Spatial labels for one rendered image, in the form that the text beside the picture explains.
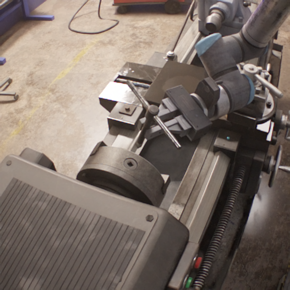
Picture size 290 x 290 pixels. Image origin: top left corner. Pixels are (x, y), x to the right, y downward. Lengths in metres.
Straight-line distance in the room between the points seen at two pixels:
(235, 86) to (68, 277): 0.65
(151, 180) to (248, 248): 1.32
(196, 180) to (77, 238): 0.78
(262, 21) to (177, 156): 0.88
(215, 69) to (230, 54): 0.07
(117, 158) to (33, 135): 1.99
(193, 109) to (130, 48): 2.78
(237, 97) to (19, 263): 0.69
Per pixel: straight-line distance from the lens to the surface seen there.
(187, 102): 0.91
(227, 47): 1.02
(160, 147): 1.66
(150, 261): 0.70
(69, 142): 2.77
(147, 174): 0.99
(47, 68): 3.62
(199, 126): 0.87
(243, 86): 1.00
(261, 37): 1.01
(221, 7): 1.93
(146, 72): 1.82
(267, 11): 0.94
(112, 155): 1.00
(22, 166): 0.87
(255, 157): 1.56
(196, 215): 1.30
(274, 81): 2.67
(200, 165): 1.45
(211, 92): 0.88
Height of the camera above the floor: 1.96
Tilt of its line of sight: 46 degrees down
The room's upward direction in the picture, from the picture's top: 4 degrees counter-clockwise
